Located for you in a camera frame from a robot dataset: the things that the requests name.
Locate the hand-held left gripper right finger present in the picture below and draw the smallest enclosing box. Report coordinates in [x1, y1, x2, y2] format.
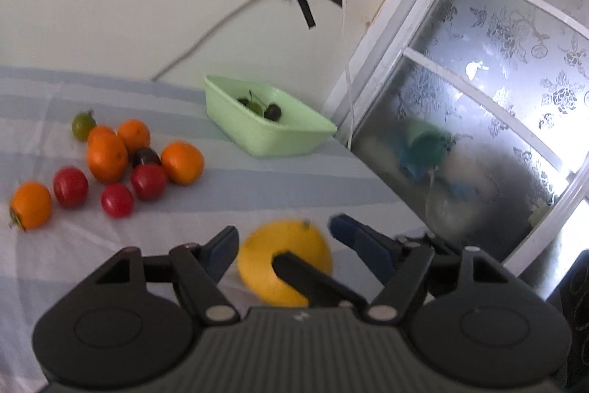
[329, 213, 507, 327]

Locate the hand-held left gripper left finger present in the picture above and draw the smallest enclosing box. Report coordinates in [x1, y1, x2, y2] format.
[94, 226, 240, 326]

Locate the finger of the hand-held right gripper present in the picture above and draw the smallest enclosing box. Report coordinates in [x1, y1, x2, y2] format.
[271, 252, 369, 311]

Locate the large yellow fruit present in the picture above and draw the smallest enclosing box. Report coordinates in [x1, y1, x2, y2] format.
[238, 219, 333, 308]

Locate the red tomato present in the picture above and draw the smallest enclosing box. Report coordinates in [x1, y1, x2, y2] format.
[53, 166, 89, 208]
[131, 164, 168, 201]
[100, 183, 134, 218]

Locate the light green plastic basin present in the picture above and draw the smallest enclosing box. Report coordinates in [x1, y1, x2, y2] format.
[204, 74, 339, 157]

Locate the green tomato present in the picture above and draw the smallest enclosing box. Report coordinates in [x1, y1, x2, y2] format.
[71, 110, 97, 141]

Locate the small orange with stem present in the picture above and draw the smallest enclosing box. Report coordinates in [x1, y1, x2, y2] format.
[8, 181, 53, 232]

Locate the striped bedsheet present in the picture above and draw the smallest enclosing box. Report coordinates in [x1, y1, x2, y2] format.
[0, 66, 428, 393]

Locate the dark green fruit with stem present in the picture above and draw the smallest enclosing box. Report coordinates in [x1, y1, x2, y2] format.
[237, 89, 265, 115]

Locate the frosted floral window glass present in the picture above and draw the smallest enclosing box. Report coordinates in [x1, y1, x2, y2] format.
[350, 0, 589, 256]

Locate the grey cable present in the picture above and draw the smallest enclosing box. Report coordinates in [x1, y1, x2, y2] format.
[152, 0, 307, 81]

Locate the white window frame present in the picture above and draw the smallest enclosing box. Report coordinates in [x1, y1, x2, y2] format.
[322, 0, 589, 278]

